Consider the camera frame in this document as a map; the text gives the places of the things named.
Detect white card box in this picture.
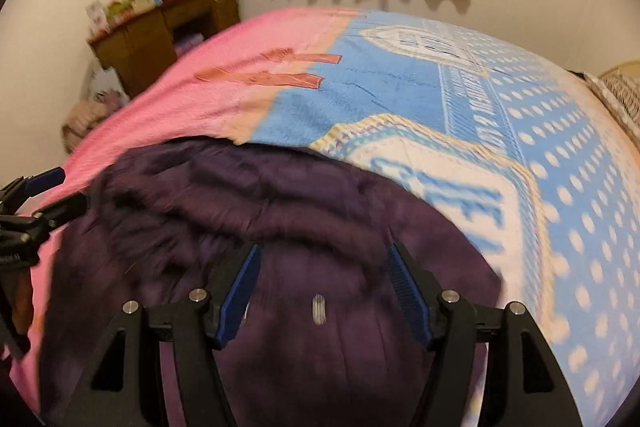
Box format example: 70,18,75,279
85,2,108,32

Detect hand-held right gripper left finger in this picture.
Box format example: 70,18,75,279
42,242,263,427

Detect white paper bag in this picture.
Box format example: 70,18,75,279
87,62,128,100

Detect cream wooden headboard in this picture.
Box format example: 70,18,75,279
597,60,640,80

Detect pile of clothes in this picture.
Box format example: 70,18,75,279
61,89,131,152

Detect blue polka dot bedsheet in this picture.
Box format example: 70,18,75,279
235,9,640,427

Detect brown wooden desk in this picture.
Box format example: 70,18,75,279
87,0,241,98

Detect patterned pillow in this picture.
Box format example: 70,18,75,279
582,62,640,132

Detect green bag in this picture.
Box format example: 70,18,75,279
107,0,135,22

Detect stacked boxes under desk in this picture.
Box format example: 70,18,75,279
172,32,206,58

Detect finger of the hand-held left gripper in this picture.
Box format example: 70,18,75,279
0,167,67,210
32,193,91,228

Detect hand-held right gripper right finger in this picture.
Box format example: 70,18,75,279
386,242,583,427

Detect purple quilted jacket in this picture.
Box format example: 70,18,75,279
39,137,503,427

